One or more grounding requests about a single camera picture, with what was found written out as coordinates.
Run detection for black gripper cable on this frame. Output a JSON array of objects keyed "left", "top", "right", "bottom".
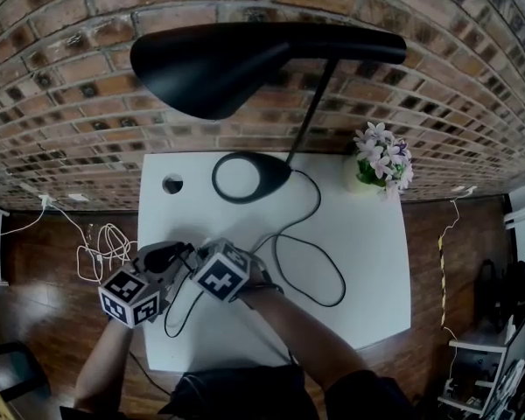
[
  {"left": 129, "top": 351, "right": 172, "bottom": 396},
  {"left": 243, "top": 281, "right": 298, "bottom": 367}
]

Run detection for person's left forearm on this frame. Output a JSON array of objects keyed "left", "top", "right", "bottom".
[{"left": 73, "top": 317, "right": 135, "bottom": 413}]

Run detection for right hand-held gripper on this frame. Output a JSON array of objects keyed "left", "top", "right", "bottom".
[{"left": 191, "top": 239, "right": 266, "bottom": 305}]

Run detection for white coiled floor cable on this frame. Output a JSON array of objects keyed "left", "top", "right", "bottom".
[{"left": 47, "top": 203, "right": 139, "bottom": 284}]

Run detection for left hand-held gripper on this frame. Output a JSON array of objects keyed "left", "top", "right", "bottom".
[{"left": 98, "top": 241, "right": 196, "bottom": 330}]

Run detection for black desk lamp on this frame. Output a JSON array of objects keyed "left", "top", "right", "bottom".
[{"left": 129, "top": 21, "right": 408, "bottom": 205}]

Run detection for yellow black striped cable cover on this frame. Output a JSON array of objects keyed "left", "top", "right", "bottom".
[{"left": 437, "top": 235, "right": 449, "bottom": 326}]

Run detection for black lamp cord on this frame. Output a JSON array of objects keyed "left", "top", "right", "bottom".
[{"left": 164, "top": 168, "right": 347, "bottom": 339}]

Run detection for white table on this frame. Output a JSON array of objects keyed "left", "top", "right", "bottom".
[{"left": 137, "top": 150, "right": 412, "bottom": 374}]

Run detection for grey desk with white legs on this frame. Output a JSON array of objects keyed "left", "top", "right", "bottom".
[{"left": 437, "top": 297, "right": 525, "bottom": 420}]

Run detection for person's dark clothing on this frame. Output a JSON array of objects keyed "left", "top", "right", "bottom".
[{"left": 157, "top": 365, "right": 421, "bottom": 420}]

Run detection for pale flowers in white vase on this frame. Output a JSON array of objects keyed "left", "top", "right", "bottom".
[{"left": 343, "top": 122, "right": 416, "bottom": 201}]

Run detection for person's right forearm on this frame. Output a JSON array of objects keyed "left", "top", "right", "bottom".
[{"left": 240, "top": 286, "right": 375, "bottom": 393}]

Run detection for thin white wall cable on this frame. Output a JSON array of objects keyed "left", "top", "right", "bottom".
[{"left": 437, "top": 197, "right": 461, "bottom": 240}]

